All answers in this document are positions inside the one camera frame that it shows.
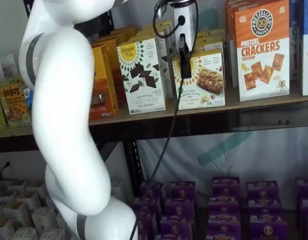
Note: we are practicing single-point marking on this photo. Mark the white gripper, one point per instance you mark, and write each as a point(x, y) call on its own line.
point(183, 27)

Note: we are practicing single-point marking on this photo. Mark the white snack bag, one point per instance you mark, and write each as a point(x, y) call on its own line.
point(7, 67)

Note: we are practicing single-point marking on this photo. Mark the white carton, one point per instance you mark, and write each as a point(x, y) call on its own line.
point(51, 235)
point(44, 217)
point(2, 230)
point(25, 234)

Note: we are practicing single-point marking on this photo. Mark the white Sweet Thins box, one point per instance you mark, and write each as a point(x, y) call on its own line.
point(163, 75)
point(143, 77)

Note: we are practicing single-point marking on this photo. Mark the black metal shelf frame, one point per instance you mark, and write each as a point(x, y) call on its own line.
point(193, 122)

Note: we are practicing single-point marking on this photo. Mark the white almond flour bars box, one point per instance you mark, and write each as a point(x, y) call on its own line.
point(210, 47)
point(211, 36)
point(206, 82)

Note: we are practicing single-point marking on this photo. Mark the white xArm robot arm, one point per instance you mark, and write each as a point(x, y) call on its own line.
point(64, 75)

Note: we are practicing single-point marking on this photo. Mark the orange Bobo's box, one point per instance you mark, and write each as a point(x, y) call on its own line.
point(15, 105)

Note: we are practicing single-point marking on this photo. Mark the blue white snack packet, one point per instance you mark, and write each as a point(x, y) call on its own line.
point(26, 93)

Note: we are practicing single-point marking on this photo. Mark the wooden shelf board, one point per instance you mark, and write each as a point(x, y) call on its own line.
point(16, 131)
point(231, 105)

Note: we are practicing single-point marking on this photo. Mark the orange snack box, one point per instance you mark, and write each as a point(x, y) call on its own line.
point(103, 82)
point(126, 32)
point(113, 50)

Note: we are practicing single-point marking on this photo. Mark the orange pretzel crackers box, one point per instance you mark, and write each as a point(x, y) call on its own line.
point(262, 55)
point(229, 37)

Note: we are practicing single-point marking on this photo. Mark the black wall plug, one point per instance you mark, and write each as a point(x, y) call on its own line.
point(5, 166)

